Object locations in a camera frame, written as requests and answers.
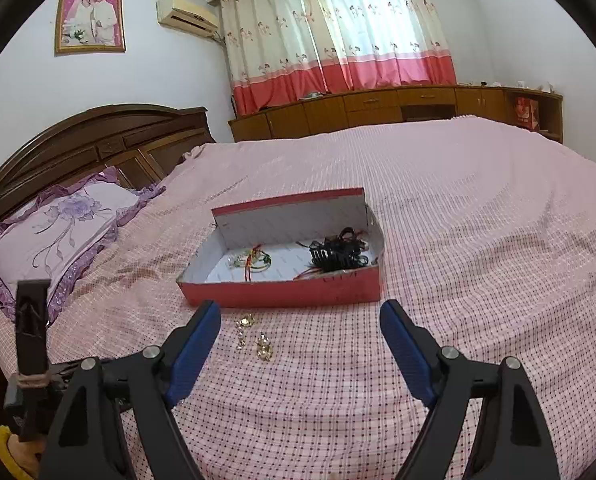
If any long wooden cabinet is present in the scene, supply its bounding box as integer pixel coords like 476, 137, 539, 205
228, 85, 563, 144

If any dark wooden headboard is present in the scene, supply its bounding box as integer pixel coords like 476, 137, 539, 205
0, 104, 217, 341

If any purple floral pillow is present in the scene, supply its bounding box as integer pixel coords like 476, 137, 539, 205
0, 167, 166, 323

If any red cardboard box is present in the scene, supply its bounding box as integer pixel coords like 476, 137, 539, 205
177, 187, 385, 309

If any red gift box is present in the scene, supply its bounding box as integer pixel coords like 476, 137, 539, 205
514, 97, 539, 128

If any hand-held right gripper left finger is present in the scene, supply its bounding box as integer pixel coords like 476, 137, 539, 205
38, 300, 222, 480

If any gold cluster earring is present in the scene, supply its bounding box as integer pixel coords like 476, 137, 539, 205
254, 332, 275, 361

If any framed wall photo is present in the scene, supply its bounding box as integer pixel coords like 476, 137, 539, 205
54, 0, 127, 54

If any yellow cloth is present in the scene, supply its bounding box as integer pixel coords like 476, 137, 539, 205
0, 425, 41, 480

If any pink checkered bed sheet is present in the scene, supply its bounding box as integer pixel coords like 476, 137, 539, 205
0, 115, 596, 480

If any wall air conditioner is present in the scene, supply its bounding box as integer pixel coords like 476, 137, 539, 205
156, 0, 219, 40

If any black feather hair clip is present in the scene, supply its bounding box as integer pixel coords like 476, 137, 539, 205
308, 227, 371, 276

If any cream and red curtain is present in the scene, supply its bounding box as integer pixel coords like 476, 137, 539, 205
220, 0, 458, 117

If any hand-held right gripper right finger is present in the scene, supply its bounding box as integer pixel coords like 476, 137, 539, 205
379, 299, 561, 480

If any thin red cord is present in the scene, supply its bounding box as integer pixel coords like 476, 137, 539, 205
240, 245, 259, 283

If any multicolour braided bracelet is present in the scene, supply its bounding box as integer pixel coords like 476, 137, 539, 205
252, 247, 275, 273

